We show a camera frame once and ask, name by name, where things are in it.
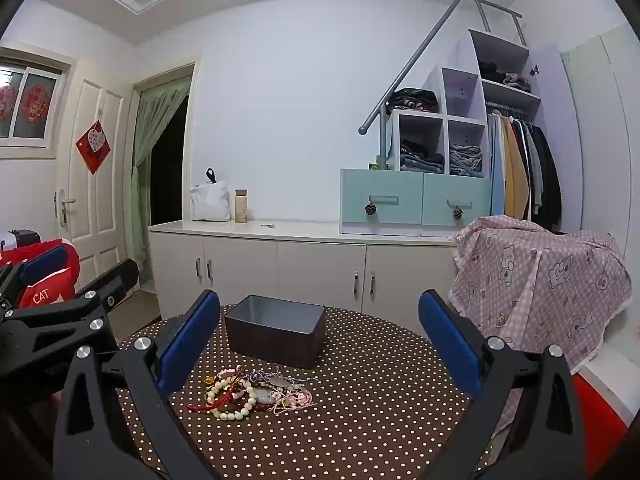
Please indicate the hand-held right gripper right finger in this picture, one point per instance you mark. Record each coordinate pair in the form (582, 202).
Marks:
(450, 345)

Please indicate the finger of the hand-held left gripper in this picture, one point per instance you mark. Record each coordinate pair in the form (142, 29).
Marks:
(117, 280)
(45, 262)

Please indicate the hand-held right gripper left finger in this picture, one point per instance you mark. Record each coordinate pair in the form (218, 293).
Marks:
(190, 345)

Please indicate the pile of jewelry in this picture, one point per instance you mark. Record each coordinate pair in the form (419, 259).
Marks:
(235, 395)

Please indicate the dark brown storage box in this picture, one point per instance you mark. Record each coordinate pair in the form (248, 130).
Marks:
(280, 332)

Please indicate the black case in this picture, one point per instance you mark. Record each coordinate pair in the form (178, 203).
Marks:
(25, 238)

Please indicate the red cushion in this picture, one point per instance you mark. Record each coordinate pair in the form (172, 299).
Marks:
(47, 296)

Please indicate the pink printed blanket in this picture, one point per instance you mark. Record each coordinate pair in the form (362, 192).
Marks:
(540, 280)

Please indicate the brown polka dot tablecloth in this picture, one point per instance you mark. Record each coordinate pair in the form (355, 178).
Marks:
(350, 410)

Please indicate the white bag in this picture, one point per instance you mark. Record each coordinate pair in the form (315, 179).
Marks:
(210, 202)

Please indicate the green curtain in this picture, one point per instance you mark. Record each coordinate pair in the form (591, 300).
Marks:
(145, 160)

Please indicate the red diamond door decoration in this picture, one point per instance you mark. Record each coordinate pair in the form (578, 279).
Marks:
(93, 146)

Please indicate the pinecone drawer ornament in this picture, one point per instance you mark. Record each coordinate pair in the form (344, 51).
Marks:
(457, 213)
(370, 208)

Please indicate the white low cabinet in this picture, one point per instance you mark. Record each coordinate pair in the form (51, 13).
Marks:
(300, 265)

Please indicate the beige bottle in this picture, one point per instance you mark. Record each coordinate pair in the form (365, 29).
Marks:
(241, 207)

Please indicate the teal drawer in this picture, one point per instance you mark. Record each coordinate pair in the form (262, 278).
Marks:
(457, 195)
(382, 210)

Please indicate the white framed window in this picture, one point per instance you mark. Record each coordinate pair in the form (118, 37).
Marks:
(30, 110)

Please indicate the red window sticker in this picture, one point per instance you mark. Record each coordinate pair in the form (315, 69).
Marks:
(6, 102)
(37, 102)

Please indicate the red stool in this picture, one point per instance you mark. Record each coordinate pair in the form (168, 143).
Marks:
(600, 425)

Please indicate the folded blue jeans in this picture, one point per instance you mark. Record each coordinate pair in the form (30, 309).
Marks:
(465, 160)

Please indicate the row of hanging clothes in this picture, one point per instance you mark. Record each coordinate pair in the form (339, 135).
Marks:
(520, 170)

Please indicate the small green plant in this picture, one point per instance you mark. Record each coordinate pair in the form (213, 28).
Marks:
(377, 165)

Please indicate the white wardrobe door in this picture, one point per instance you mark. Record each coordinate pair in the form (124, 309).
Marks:
(555, 135)

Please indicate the dark striped folded clothes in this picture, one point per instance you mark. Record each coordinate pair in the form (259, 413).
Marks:
(412, 100)

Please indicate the teal drawer shelf unit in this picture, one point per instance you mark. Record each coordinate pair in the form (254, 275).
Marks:
(462, 90)

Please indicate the pink grey folded clothes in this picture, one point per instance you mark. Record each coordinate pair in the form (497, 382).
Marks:
(517, 82)

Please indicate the black folded clothes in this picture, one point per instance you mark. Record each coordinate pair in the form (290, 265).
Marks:
(491, 70)

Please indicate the grey metal handrail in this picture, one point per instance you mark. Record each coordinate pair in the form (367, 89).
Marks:
(420, 50)

